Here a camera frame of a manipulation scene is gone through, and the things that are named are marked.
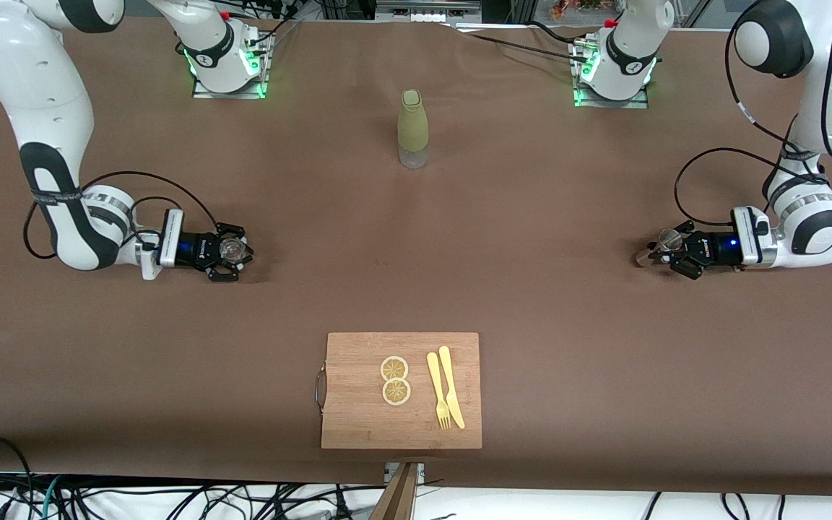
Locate steel double jigger measuring cup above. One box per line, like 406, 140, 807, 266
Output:
636, 228, 684, 267

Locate grey power strip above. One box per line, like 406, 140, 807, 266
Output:
376, 0, 482, 22

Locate green floor cable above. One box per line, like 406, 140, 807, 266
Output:
22, 475, 64, 520

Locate black base power cable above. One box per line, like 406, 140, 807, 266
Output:
459, 20, 583, 62
221, 0, 303, 44

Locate black cable bundle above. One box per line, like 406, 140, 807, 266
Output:
55, 480, 359, 520

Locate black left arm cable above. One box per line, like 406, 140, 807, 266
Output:
674, 0, 832, 228

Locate brown table cover sheet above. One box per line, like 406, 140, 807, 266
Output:
0, 14, 832, 499

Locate yellow plastic fork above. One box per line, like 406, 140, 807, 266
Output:
426, 352, 453, 431

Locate green sleeved clear bottle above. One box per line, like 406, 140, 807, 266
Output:
397, 89, 431, 170

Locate wooden cutting board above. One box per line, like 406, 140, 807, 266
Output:
313, 331, 483, 451

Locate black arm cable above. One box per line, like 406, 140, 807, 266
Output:
674, 0, 832, 228
22, 171, 222, 259

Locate yellow plastic knife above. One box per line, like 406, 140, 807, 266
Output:
438, 345, 467, 430

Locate aluminium camera stand post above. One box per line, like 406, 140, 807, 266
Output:
368, 462, 425, 520

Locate small clear glass cup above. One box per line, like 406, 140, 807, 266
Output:
218, 235, 255, 265

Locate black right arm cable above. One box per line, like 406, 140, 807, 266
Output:
22, 171, 222, 259

